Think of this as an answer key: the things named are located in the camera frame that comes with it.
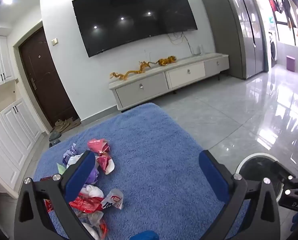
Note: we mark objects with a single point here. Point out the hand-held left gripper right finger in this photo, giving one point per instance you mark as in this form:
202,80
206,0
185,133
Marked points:
214,177

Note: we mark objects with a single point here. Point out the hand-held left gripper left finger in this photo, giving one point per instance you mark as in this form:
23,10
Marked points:
80,177

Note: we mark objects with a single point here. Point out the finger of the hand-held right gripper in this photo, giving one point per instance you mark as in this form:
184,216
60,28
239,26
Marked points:
283,171

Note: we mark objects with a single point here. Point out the white rimmed round bin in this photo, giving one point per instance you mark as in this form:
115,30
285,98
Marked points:
256,170

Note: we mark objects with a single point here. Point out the green wrapper piece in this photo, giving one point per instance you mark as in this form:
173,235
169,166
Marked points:
61,168

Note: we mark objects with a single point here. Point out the white crumpled tissue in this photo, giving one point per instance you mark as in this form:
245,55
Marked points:
95,192

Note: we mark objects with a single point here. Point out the red printed packet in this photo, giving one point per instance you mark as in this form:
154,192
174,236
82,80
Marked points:
86,203

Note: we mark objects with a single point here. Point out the red white crumpled wrapper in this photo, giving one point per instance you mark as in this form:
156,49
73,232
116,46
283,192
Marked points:
105,161

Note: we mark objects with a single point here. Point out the red foil wrapper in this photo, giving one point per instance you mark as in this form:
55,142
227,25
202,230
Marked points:
46,178

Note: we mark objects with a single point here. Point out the white wrapper with red label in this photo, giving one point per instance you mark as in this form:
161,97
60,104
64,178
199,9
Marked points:
113,200

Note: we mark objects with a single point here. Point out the clear plastic bag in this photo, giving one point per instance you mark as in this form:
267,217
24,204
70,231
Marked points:
91,218

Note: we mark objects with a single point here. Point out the beige shoes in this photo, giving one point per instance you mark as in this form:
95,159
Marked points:
62,125

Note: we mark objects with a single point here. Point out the blue fluffy rug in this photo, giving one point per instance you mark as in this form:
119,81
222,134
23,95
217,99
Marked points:
151,155

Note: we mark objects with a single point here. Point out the white base cabinet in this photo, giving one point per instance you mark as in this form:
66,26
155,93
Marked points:
11,142

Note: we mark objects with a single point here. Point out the purple stool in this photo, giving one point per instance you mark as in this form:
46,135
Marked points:
290,63

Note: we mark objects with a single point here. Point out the dark brown door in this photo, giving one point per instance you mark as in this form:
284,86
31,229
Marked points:
46,80

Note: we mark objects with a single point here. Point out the white washing machine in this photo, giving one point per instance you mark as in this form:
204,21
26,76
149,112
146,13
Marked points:
273,47

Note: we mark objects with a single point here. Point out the grey television cabinet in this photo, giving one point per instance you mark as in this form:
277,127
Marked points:
144,87

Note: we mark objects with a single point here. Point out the long golden dragon figurine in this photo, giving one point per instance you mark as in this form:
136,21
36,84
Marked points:
128,73

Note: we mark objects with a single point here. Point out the golden tiger figurine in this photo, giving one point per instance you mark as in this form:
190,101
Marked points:
167,60

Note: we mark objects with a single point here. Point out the white router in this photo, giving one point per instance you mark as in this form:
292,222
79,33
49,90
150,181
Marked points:
197,50

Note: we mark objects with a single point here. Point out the grey refrigerator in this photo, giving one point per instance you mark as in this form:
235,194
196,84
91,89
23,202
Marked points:
239,30

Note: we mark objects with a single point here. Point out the hanging clothes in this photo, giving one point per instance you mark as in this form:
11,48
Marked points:
285,5

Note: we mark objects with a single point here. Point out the wall light switch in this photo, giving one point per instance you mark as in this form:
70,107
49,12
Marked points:
54,42

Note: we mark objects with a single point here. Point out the black wall television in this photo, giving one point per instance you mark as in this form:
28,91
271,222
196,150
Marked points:
133,17

